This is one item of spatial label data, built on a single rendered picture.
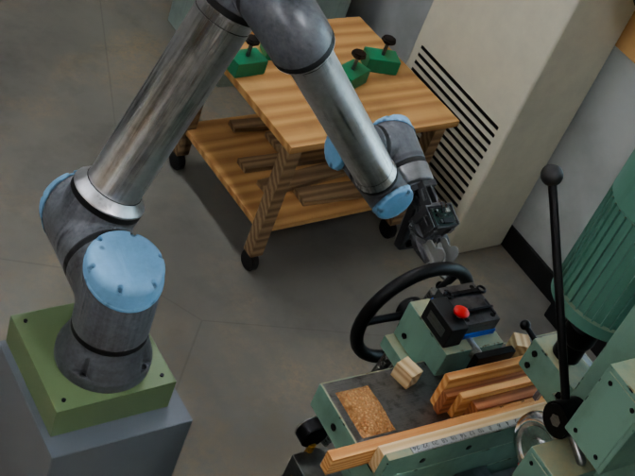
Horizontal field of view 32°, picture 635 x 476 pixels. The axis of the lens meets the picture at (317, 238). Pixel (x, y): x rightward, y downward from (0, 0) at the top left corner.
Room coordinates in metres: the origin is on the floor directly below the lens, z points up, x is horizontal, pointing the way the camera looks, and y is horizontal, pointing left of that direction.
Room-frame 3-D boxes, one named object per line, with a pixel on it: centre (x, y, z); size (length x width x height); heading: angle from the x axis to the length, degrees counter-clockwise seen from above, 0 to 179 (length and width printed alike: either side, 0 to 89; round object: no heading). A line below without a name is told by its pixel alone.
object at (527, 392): (1.46, -0.44, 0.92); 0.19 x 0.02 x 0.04; 133
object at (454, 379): (1.48, -0.38, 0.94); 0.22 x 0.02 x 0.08; 133
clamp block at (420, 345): (1.57, -0.30, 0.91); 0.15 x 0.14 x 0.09; 133
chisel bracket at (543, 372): (1.45, -0.49, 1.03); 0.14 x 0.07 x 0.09; 43
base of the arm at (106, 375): (1.44, 0.30, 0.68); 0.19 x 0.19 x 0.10
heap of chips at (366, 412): (1.32, -0.19, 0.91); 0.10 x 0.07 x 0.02; 43
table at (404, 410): (1.51, -0.36, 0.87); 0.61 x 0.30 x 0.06; 133
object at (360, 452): (1.39, -0.39, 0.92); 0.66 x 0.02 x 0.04; 133
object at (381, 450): (1.41, -0.45, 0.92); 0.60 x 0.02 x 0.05; 133
